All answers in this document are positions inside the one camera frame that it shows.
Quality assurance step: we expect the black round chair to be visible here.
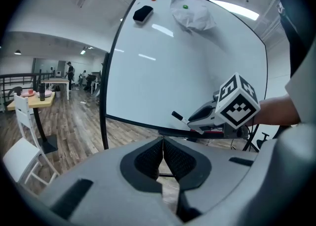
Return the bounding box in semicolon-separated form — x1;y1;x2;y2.
4;86;23;107

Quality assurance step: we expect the black white whiteboard marker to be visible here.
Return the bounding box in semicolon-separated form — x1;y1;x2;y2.
171;111;191;125

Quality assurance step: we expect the white wooden chair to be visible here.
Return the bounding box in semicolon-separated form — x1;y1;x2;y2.
2;92;61;187

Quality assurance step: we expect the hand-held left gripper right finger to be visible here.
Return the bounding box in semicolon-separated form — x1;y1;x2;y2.
162;135;260;223

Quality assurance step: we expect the yellow pedestal table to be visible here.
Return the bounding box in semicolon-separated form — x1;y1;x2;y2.
6;91;59;155

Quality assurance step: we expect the white whiteboard with black frame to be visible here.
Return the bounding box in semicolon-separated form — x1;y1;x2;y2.
99;0;269;152

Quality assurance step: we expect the person's right forearm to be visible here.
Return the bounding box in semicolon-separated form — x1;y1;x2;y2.
246;95;302;126

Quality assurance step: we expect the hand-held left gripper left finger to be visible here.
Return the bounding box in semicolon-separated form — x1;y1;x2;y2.
38;135;185;226

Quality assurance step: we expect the crumpled white paper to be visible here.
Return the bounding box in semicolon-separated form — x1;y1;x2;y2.
169;0;217;36

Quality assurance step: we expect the black office chair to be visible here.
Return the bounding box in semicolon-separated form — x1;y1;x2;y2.
256;132;272;150

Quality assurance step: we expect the wooden table with white legs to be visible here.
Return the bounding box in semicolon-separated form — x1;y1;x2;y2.
40;77;71;100

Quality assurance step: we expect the black whiteboard eraser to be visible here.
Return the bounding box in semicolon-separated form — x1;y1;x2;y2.
132;5;154;25

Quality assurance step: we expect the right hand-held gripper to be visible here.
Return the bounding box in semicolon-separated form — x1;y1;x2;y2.
187;72;261;139

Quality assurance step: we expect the rectangular ceiling light panel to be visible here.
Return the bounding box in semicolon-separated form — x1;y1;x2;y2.
209;0;260;21

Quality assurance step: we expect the black metal railing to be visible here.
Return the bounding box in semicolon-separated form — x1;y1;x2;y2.
0;70;55;112

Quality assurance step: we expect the person's black shirt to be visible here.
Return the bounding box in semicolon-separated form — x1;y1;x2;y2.
270;0;316;77

